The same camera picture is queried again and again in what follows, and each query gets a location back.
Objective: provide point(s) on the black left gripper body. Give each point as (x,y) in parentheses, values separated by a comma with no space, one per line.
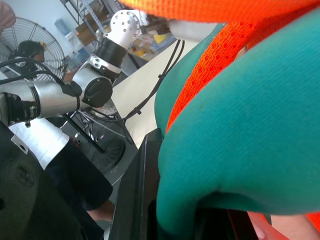
(156,27)

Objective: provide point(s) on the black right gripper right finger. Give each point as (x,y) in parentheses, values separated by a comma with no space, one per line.
(212,225)

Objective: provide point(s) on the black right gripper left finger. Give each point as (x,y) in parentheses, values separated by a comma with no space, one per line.
(135,200)

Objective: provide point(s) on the white box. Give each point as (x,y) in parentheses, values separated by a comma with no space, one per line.
(192,31)

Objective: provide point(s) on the orange mesh fabric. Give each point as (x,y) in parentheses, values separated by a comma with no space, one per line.
(240,120)

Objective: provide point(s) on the metal storage shelf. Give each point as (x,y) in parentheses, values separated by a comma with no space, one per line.
(100,22)

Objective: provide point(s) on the person in white shirt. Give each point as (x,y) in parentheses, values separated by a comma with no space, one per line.
(67,162)

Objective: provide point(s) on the white water dispenser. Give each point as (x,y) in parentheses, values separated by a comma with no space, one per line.
(68,35)

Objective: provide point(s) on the black rounded housing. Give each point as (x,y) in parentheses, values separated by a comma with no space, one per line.
(30,190)

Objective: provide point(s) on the round metal cage fan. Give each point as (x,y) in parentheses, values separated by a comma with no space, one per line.
(47,47)

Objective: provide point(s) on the person with black hair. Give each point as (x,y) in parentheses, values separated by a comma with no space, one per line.
(31,50)

